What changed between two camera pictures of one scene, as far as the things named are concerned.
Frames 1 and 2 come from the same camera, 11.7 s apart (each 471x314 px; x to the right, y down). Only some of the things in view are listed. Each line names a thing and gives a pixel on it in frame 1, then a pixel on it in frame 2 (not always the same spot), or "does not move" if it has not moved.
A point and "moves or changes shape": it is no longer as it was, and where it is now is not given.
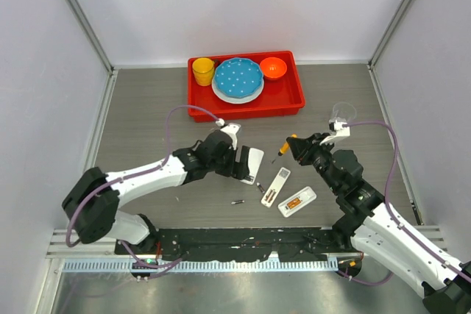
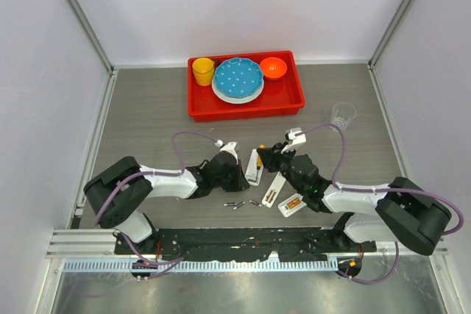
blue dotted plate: [238, 77] does not move
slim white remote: [275, 187] does not move
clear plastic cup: [344, 111] does not move
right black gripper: [302, 146] → [271, 156]
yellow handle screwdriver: [285, 148] moves or changes shape
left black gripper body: [228, 166] → [232, 182]
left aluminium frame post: [71, 0] does not move
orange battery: [294, 203] does not move
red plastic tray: [281, 96] does not move
